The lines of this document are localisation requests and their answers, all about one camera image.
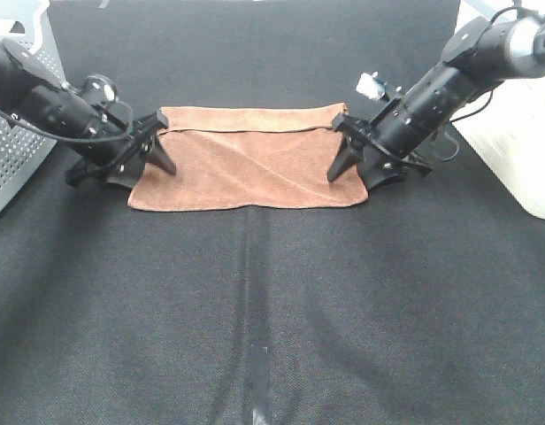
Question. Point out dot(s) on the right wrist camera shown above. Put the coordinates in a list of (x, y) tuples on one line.
[(371, 86)]

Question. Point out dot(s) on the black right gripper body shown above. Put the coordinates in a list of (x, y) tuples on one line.
[(394, 134)]

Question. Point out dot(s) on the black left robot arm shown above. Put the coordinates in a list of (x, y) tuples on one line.
[(34, 98)]

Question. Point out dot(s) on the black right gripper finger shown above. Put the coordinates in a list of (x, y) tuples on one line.
[(351, 147), (384, 174)]

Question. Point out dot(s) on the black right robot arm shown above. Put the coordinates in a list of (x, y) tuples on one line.
[(478, 58)]

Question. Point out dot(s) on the brown microfibre towel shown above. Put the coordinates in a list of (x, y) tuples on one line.
[(233, 157)]

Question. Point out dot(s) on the black tablecloth mat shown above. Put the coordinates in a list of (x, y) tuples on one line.
[(423, 305)]

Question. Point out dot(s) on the grey perforated plastic basket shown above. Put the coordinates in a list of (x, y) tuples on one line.
[(21, 152)]

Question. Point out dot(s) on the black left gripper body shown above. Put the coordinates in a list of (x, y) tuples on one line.
[(98, 159)]

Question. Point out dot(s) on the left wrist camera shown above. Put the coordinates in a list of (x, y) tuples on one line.
[(99, 91)]

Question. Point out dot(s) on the black tape strip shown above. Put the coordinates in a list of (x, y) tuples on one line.
[(259, 368)]

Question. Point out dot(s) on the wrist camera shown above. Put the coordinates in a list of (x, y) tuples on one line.
[(99, 91), (371, 86)]

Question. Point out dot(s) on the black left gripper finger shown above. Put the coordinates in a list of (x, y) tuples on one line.
[(126, 179), (152, 151)]

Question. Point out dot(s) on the pale green plastic bin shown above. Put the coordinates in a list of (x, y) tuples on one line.
[(509, 136)]

